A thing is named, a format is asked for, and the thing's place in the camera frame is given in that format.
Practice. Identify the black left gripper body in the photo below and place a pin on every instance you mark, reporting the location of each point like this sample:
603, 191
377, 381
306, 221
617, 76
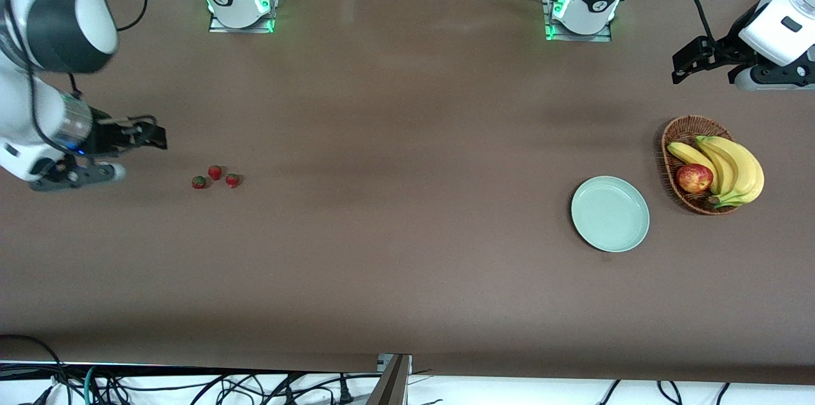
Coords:
730, 48

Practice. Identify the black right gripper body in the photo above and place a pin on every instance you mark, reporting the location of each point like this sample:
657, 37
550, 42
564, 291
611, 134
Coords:
105, 136

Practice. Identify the red strawberry large green leaves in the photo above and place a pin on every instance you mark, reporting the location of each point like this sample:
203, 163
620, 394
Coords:
198, 182

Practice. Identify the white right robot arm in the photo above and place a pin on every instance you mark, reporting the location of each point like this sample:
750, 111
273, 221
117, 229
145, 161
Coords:
63, 10

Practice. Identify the pale green round plate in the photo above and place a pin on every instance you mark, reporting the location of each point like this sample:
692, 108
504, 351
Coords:
610, 214

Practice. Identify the brown wicker basket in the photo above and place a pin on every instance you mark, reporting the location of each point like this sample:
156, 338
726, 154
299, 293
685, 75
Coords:
684, 131

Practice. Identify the small yellow banana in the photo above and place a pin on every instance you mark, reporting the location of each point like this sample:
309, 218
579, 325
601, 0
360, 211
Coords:
691, 155

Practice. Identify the red apple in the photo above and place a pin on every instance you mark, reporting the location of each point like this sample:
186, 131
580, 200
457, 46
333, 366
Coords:
694, 178

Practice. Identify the large yellow banana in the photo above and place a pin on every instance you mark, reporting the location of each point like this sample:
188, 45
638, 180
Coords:
751, 169

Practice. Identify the large table cover mat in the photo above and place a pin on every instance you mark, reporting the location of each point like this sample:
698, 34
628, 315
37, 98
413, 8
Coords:
407, 265

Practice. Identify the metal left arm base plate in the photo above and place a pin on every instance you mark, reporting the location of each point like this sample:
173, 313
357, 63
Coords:
573, 37

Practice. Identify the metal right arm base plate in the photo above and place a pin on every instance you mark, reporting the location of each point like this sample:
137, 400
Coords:
219, 26

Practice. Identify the metal frame post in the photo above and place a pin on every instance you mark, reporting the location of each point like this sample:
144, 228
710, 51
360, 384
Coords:
391, 386

